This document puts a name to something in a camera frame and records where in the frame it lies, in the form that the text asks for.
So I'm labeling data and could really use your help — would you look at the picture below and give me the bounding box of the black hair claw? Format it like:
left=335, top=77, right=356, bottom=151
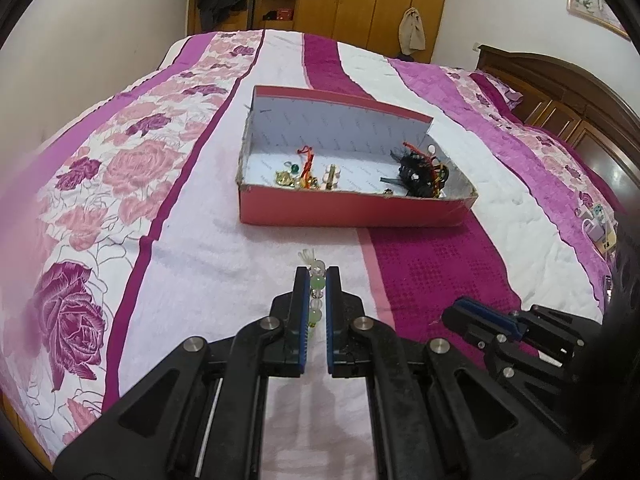
left=380, top=142, right=451, bottom=198

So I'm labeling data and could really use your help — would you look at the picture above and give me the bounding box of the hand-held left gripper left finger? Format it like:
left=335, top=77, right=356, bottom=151
left=52, top=266, right=308, bottom=480

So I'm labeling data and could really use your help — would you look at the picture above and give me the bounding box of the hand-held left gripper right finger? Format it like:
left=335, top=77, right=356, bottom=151
left=325, top=266, right=576, bottom=480

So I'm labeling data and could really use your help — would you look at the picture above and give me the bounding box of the red cord gold charm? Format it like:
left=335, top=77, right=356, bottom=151
left=402, top=142, right=448, bottom=196

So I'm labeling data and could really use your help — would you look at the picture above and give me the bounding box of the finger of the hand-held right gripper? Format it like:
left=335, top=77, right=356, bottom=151
left=510, top=305, right=586, bottom=361
left=442, top=297, right=601, bottom=436

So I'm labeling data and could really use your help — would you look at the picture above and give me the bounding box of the pink flower hair clip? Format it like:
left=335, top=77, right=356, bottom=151
left=320, top=162, right=343, bottom=191

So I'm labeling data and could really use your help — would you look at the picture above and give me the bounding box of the dark wooden headboard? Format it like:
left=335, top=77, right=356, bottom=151
left=475, top=44, right=640, bottom=201

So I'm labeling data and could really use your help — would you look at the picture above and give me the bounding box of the purple floral pillow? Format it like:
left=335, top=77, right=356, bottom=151
left=470, top=71, right=526, bottom=111

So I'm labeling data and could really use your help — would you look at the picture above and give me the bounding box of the pink cardboard box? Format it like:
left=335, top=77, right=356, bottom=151
left=235, top=85, right=478, bottom=228

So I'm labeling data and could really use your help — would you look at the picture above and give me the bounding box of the floral purple bedspread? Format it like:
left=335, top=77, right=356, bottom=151
left=0, top=30, right=626, bottom=480

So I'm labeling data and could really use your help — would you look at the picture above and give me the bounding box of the wooden wardrobe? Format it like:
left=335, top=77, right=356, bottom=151
left=187, top=0, right=453, bottom=63

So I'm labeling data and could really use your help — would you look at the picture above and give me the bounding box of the red cord bracelet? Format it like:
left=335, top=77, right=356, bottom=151
left=297, top=146, right=321, bottom=188

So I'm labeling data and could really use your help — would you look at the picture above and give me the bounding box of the green white bead bracelet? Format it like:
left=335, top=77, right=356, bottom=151
left=298, top=249, right=328, bottom=341

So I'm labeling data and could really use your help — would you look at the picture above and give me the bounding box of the beige cloth bag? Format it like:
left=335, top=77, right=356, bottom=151
left=397, top=7, right=427, bottom=53

